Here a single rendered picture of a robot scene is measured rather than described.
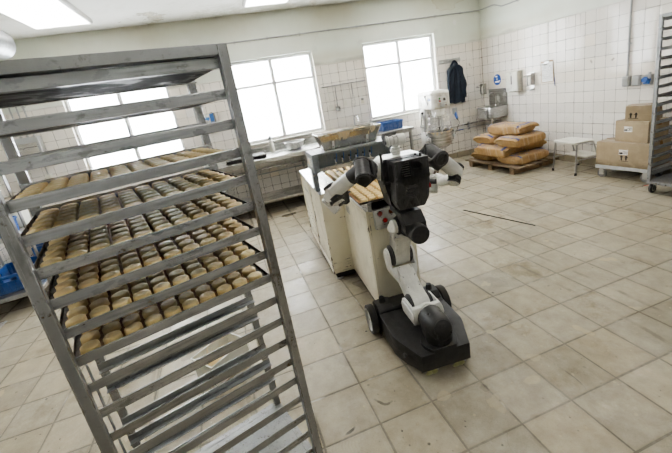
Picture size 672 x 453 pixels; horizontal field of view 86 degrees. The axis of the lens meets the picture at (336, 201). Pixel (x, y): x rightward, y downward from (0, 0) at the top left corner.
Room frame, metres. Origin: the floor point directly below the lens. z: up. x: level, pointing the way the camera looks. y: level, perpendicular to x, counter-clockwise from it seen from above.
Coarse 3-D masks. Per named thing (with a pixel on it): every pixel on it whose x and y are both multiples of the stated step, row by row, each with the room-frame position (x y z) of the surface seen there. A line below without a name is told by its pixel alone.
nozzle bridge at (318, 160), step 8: (360, 144) 3.07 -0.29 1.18; (368, 144) 3.05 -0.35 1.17; (376, 144) 3.15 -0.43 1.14; (312, 152) 3.10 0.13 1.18; (320, 152) 3.02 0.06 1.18; (328, 152) 2.98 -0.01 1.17; (336, 152) 2.99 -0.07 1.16; (344, 152) 3.09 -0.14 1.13; (352, 152) 3.11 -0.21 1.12; (360, 152) 3.12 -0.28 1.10; (368, 152) 3.13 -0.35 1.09; (376, 152) 3.15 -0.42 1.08; (384, 152) 3.16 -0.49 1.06; (312, 160) 2.96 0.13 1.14; (320, 160) 3.05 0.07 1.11; (328, 160) 3.07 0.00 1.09; (344, 160) 3.09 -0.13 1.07; (352, 160) 3.10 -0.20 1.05; (312, 168) 3.03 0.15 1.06; (320, 168) 3.01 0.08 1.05; (328, 168) 3.01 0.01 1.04; (336, 168) 3.02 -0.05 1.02; (312, 176) 3.13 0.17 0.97
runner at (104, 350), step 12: (264, 276) 1.15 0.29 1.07; (240, 288) 1.11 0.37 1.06; (252, 288) 1.13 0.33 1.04; (216, 300) 1.06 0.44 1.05; (228, 300) 1.08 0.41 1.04; (180, 312) 1.01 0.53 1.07; (192, 312) 1.02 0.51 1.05; (156, 324) 0.97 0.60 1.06; (168, 324) 0.98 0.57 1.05; (132, 336) 0.93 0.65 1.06; (144, 336) 0.95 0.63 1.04; (96, 348) 0.89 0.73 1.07; (108, 348) 0.90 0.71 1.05; (120, 348) 0.91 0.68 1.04; (84, 360) 0.87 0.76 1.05
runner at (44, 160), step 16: (192, 128) 1.10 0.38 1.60; (208, 128) 1.12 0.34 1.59; (224, 128) 1.15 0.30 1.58; (96, 144) 0.97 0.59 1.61; (112, 144) 0.99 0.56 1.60; (128, 144) 1.01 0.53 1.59; (144, 144) 1.03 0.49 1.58; (16, 160) 0.89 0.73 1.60; (32, 160) 0.90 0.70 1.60; (48, 160) 0.92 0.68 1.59; (64, 160) 0.93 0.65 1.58
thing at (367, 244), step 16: (352, 208) 2.66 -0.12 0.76; (352, 224) 2.75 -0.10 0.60; (368, 224) 2.31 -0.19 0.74; (352, 240) 2.85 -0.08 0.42; (368, 240) 2.34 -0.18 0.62; (384, 240) 2.33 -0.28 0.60; (352, 256) 2.96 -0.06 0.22; (368, 256) 2.41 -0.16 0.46; (416, 256) 2.37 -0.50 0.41; (368, 272) 2.48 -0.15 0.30; (384, 272) 2.32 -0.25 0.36; (368, 288) 2.57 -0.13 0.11; (384, 288) 2.32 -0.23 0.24; (400, 288) 2.34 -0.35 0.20
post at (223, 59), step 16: (224, 48) 1.15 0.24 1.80; (224, 64) 1.14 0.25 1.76; (224, 80) 1.14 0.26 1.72; (240, 112) 1.15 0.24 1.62; (240, 128) 1.14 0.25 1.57; (240, 144) 1.14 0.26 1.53; (256, 176) 1.15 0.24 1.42; (256, 192) 1.14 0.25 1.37; (256, 208) 1.14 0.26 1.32; (272, 240) 1.15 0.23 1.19; (272, 256) 1.15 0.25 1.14; (272, 272) 1.14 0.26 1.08; (288, 320) 1.15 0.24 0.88; (288, 336) 1.14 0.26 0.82; (304, 384) 1.15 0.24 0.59; (304, 400) 1.14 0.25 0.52; (320, 448) 1.15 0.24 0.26
